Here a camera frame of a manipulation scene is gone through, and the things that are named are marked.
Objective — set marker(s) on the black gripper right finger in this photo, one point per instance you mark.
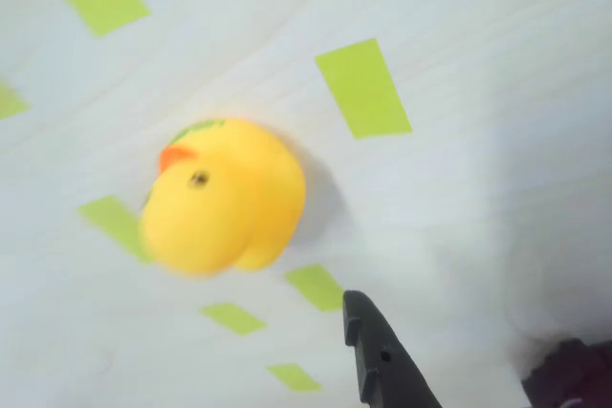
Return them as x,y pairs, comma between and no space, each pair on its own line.
574,374

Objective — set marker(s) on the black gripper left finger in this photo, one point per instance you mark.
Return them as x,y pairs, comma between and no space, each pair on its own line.
382,360

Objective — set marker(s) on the yellow rubber duck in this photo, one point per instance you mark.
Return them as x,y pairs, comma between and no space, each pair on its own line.
229,207

